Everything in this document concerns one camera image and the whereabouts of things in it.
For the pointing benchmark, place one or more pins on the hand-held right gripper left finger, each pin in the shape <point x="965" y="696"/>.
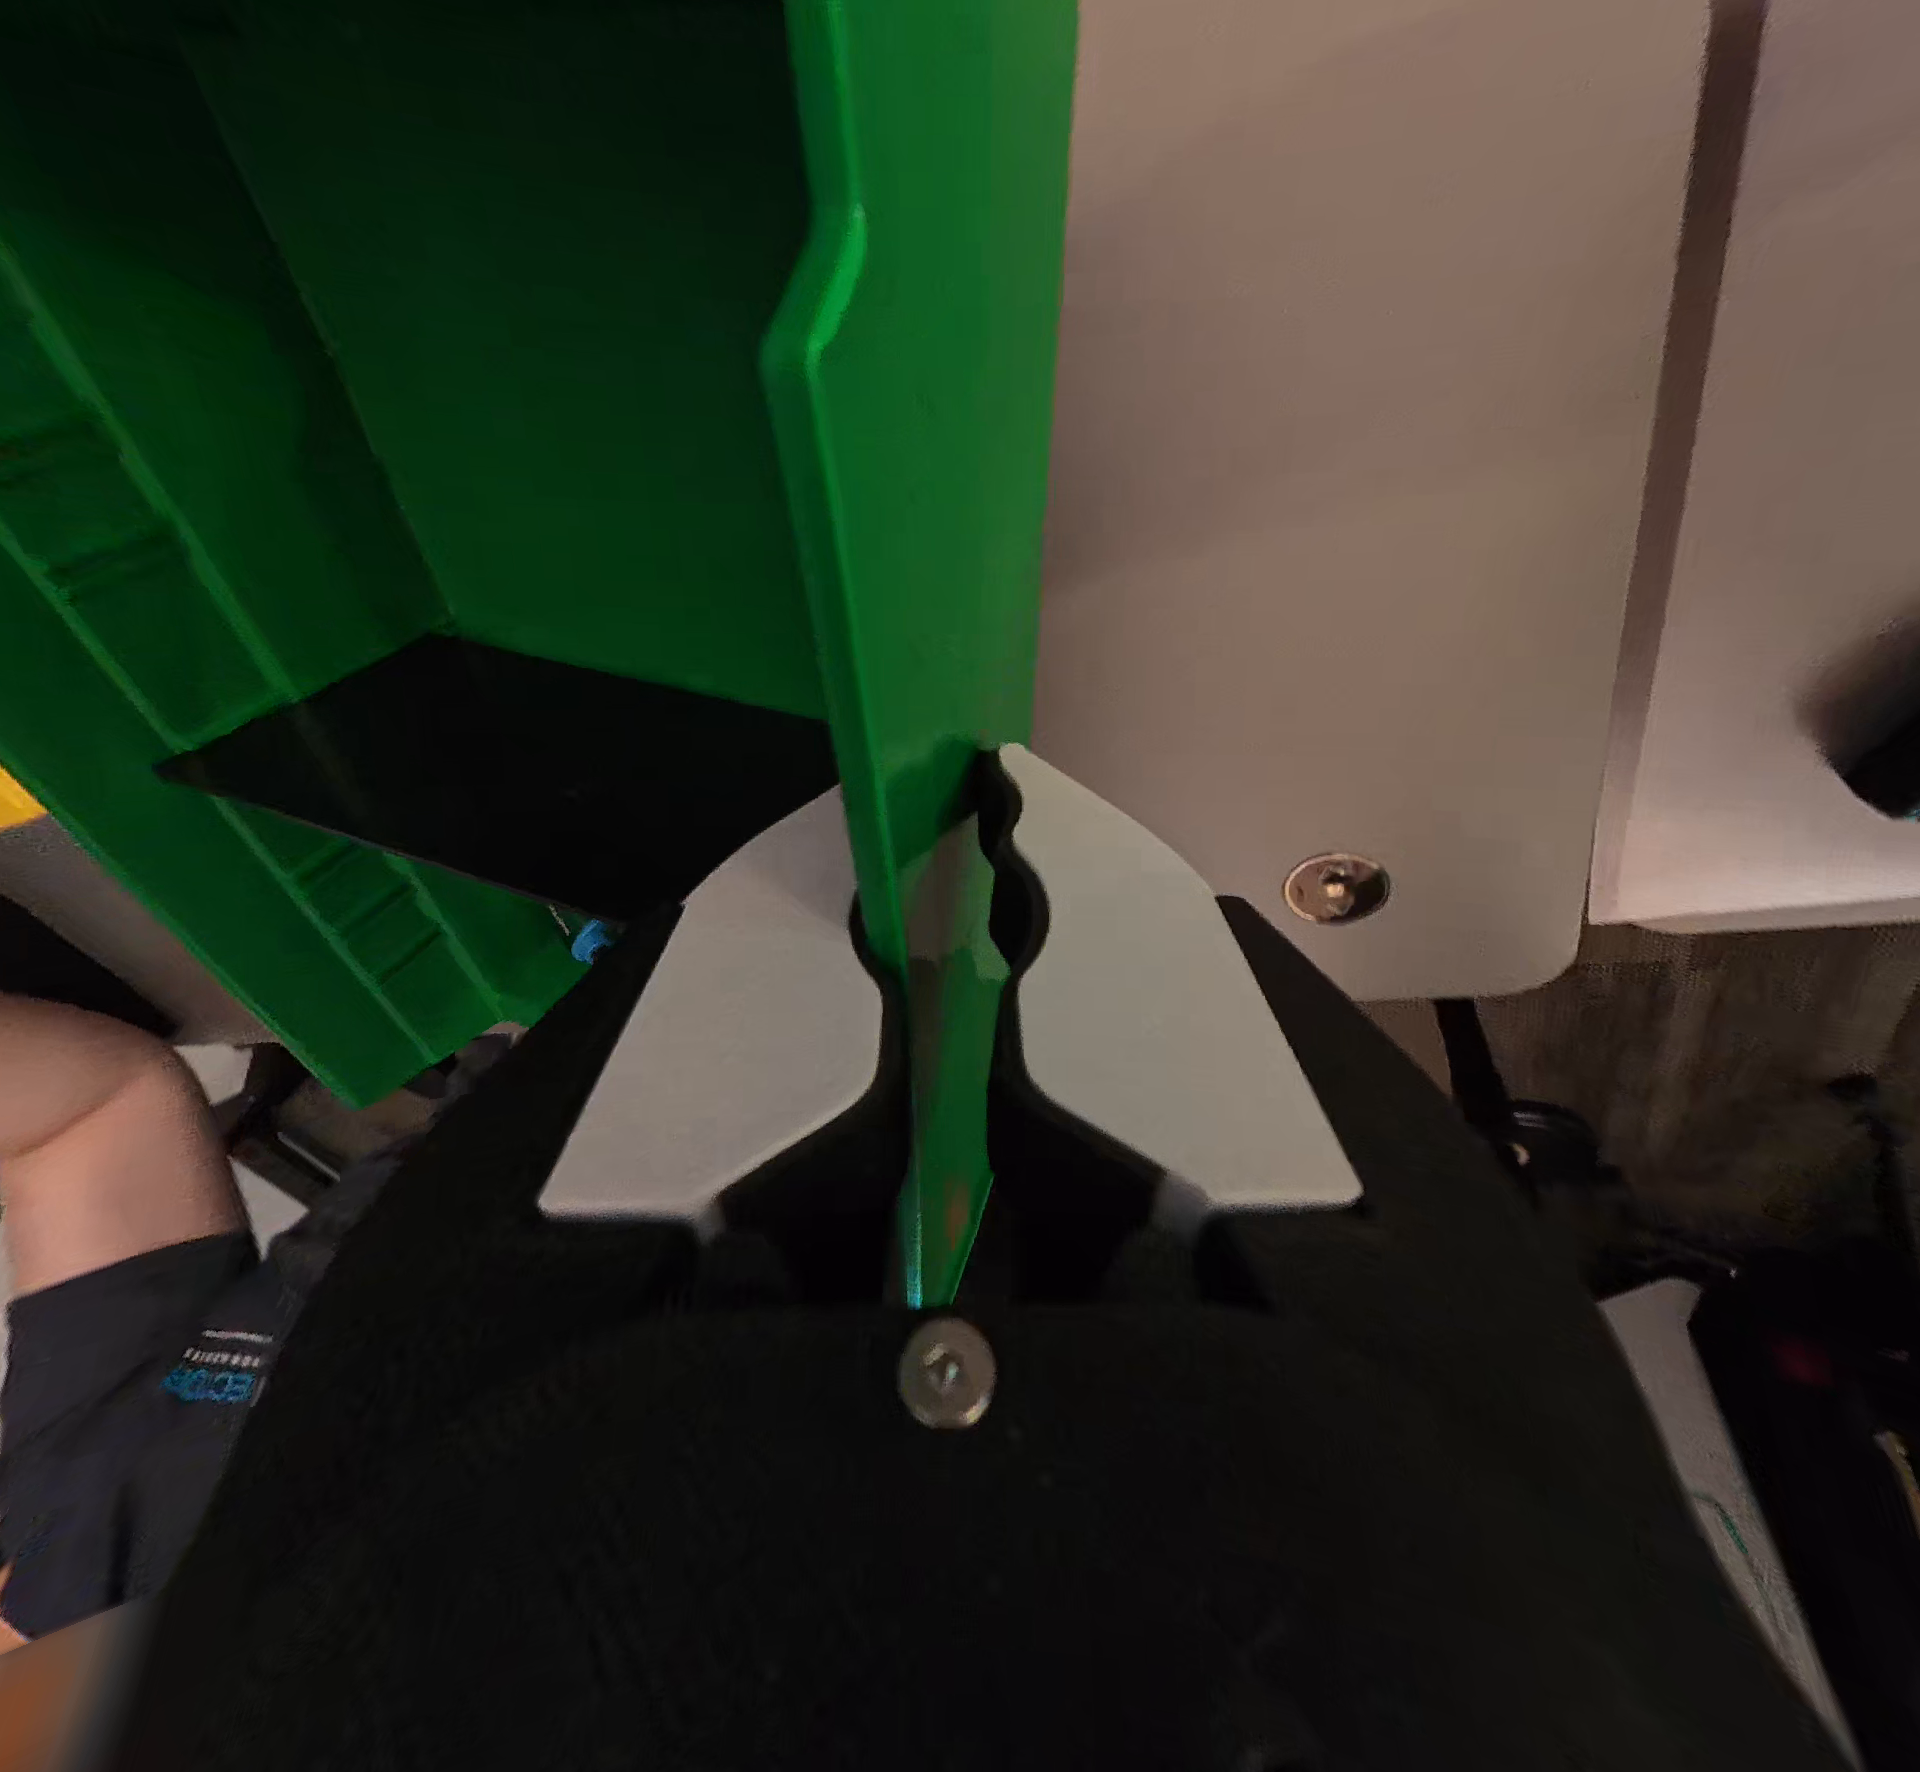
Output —
<point x="722" y="1083"/>

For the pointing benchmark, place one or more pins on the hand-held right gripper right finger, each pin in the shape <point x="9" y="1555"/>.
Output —
<point x="1171" y="1054"/>

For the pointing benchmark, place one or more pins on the green plastic bin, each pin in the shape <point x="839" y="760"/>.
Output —
<point x="542" y="303"/>

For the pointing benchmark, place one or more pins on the round metal table screw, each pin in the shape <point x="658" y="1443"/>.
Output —
<point x="1337" y="889"/>

